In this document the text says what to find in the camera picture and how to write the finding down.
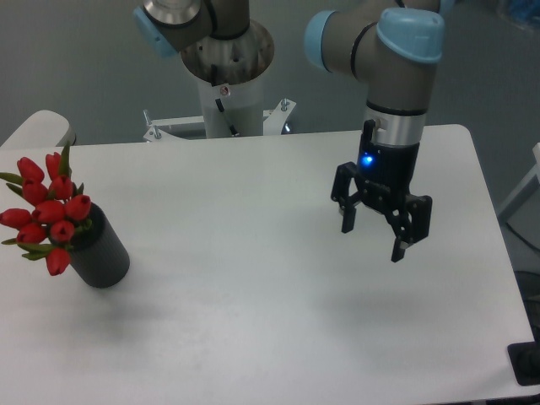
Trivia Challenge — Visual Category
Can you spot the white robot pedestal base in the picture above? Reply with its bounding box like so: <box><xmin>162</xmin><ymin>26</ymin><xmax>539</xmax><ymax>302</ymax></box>
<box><xmin>143</xmin><ymin>19</ymin><xmax>296</xmax><ymax>142</ymax></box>

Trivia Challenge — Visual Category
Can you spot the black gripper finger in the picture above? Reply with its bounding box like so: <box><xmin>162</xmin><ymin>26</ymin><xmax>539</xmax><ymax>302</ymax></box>
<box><xmin>331</xmin><ymin>162</ymin><xmax>357</xmax><ymax>234</ymax></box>
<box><xmin>386</xmin><ymin>194</ymin><xmax>433</xmax><ymax>262</ymax></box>

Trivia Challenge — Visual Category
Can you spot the black device at table edge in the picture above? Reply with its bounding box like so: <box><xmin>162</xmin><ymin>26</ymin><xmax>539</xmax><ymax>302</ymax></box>
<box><xmin>507</xmin><ymin>342</ymin><xmax>539</xmax><ymax>386</ymax></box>

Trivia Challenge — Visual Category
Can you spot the white chair armrest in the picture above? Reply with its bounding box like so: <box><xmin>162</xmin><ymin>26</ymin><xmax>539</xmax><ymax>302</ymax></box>
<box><xmin>1</xmin><ymin>110</ymin><xmax>77</xmax><ymax>150</ymax></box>

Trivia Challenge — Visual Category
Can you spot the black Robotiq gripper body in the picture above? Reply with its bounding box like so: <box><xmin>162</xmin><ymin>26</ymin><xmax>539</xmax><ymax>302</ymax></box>
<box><xmin>352</xmin><ymin>129</ymin><xmax>421</xmax><ymax>219</ymax></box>

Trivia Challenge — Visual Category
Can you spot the blue object top right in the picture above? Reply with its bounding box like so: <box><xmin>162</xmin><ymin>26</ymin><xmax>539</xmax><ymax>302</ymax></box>
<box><xmin>502</xmin><ymin>0</ymin><xmax>539</xmax><ymax>29</ymax></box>

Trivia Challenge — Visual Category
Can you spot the black ribbed cylindrical vase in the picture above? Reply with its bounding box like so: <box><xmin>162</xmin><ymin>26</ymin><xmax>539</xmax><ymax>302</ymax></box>
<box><xmin>69</xmin><ymin>203</ymin><xmax>130</xmax><ymax>289</ymax></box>

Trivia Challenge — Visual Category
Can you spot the red tulip bouquet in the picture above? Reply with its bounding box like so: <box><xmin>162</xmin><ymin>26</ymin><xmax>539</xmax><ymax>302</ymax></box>
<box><xmin>1</xmin><ymin>144</ymin><xmax>93</xmax><ymax>276</ymax></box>

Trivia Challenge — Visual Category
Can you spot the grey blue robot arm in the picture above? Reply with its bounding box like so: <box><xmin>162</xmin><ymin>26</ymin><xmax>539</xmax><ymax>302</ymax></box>
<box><xmin>133</xmin><ymin>1</ymin><xmax>452</xmax><ymax>262</ymax></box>

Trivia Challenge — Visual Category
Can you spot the white furniture at right edge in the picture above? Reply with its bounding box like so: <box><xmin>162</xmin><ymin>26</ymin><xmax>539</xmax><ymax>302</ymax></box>
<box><xmin>496</xmin><ymin>143</ymin><xmax>539</xmax><ymax>224</ymax></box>

